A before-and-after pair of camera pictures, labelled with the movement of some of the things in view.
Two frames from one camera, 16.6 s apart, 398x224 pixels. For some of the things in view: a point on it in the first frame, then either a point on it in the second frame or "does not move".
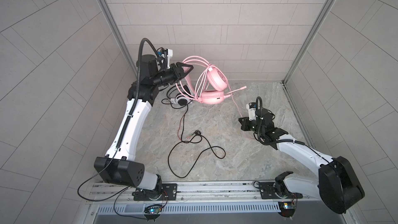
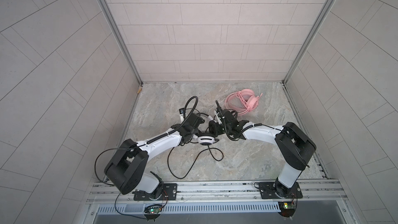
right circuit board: x=287 y=209 does not move
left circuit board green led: x=153 y=209 does not move
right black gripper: x=244 y=125 -> x=217 y=124
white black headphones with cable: x=179 y=95 -> x=208 y=138
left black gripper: x=174 y=73 -> x=196 y=130
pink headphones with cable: x=206 y=83 -> x=242 y=102
